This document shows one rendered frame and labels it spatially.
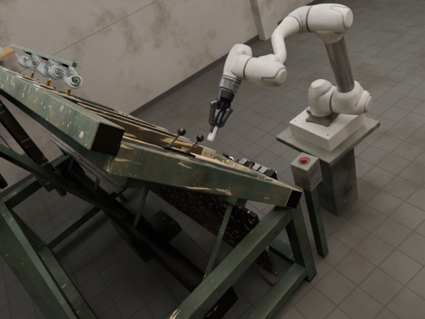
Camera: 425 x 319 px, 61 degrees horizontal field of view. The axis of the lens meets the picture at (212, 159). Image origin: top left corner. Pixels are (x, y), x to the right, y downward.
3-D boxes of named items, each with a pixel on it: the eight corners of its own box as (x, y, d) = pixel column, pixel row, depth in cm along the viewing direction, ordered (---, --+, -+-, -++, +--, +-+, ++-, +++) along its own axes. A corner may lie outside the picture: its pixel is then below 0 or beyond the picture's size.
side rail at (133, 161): (284, 207, 198) (291, 188, 197) (110, 174, 120) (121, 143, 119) (276, 202, 202) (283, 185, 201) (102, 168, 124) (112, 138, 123)
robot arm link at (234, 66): (216, 72, 160) (240, 78, 153) (228, 38, 158) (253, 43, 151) (229, 79, 169) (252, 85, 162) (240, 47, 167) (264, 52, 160)
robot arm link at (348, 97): (343, 99, 237) (377, 103, 223) (332, 118, 232) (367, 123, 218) (314, -3, 183) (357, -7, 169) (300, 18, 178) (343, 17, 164)
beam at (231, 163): (296, 209, 207) (303, 192, 206) (284, 207, 198) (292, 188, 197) (117, 121, 360) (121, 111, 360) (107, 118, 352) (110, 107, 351)
